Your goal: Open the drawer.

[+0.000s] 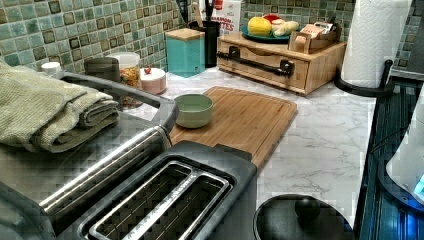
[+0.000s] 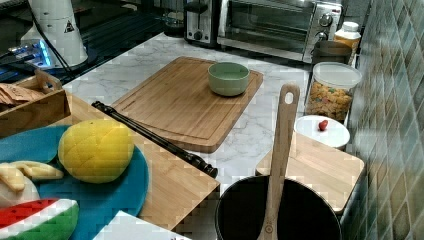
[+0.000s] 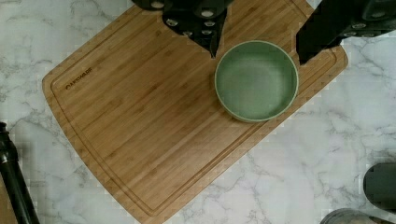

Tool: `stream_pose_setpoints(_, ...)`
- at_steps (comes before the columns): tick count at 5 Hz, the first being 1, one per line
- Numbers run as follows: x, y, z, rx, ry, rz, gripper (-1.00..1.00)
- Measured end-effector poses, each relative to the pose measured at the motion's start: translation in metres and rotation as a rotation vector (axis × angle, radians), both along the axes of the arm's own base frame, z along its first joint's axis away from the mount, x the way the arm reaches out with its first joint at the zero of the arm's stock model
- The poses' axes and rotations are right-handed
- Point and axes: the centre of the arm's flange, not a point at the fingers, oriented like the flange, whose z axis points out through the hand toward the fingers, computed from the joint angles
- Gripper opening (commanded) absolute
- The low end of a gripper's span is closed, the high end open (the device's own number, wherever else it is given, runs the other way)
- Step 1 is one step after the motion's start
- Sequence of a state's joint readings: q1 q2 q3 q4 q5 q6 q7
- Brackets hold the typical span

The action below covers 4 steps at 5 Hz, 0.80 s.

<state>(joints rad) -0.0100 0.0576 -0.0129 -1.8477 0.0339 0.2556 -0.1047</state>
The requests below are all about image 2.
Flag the yellow toy mango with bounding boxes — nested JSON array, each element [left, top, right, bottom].
[[58, 119, 135, 184]]

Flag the white lid with red knob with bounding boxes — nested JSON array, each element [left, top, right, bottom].
[[294, 115, 350, 149]]

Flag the toy banana pieces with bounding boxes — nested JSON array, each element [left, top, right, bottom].
[[0, 161, 64, 192]]

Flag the small bamboo cutting board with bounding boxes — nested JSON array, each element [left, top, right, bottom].
[[255, 131, 366, 215]]

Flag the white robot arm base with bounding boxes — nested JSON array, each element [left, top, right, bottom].
[[21, 0, 88, 69]]

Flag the white toy piece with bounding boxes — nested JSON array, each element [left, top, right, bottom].
[[0, 177, 40, 208]]

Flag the clear cereal container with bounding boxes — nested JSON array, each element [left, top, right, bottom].
[[305, 62, 362, 122]]

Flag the silver toaster oven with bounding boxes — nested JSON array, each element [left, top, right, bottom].
[[217, 0, 344, 63]]

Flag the green ceramic bowl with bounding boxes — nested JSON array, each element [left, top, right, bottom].
[[208, 62, 250, 97]]

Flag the silver toaster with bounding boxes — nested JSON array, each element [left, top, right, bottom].
[[183, 0, 221, 48]]

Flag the large bamboo cutting board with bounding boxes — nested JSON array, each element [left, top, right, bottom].
[[113, 56, 263, 153]]

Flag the white paper sheet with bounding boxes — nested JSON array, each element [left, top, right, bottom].
[[93, 211, 191, 240]]

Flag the dark glass jar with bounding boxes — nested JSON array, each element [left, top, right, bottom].
[[161, 0, 184, 37]]

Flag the wooden tray box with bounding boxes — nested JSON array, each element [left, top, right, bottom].
[[0, 70, 70, 138]]

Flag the toy watermelon slice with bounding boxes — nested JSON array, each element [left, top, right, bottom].
[[0, 198, 79, 240]]

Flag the blue round plate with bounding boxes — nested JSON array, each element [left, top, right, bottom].
[[0, 125, 149, 240]]

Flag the white capped spice jar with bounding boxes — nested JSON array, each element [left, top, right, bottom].
[[334, 21, 361, 65]]

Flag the black pot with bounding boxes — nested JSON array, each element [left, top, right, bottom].
[[215, 176, 342, 240]]

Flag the wooden spatula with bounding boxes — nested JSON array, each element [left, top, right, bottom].
[[257, 84, 299, 240]]

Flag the brown paper bag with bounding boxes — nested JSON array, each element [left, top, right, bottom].
[[0, 83, 44, 106]]

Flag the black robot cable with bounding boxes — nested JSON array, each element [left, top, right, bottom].
[[27, 0, 75, 75]]

